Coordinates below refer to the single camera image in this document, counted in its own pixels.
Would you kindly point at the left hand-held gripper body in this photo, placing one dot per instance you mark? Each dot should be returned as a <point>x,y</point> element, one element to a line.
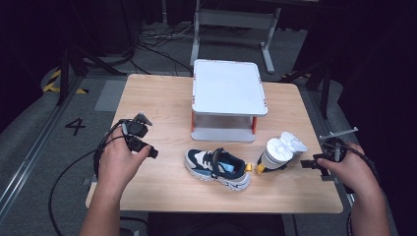
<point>136,129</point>

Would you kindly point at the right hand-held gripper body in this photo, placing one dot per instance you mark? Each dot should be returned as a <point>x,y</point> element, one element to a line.
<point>334,147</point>

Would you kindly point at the navy and white sneaker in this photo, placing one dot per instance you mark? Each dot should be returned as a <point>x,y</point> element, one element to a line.
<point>281,151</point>
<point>218,168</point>

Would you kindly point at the white two-tier shoe rack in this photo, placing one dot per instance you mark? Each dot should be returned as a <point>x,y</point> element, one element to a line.
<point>227,98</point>

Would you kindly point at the person's right hand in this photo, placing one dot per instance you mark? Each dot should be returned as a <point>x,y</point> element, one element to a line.
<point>351,172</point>

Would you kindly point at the person's left hand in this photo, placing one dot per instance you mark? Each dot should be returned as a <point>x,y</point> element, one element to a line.
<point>116,164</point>

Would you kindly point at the black tripod stand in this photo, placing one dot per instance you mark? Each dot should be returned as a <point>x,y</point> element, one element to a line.
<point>77,62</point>
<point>319,88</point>

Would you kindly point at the grey metal stand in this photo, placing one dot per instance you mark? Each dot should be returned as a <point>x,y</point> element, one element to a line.
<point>234,32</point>

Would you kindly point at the metal floor rail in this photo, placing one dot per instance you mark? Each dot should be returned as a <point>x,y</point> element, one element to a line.
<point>29,154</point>

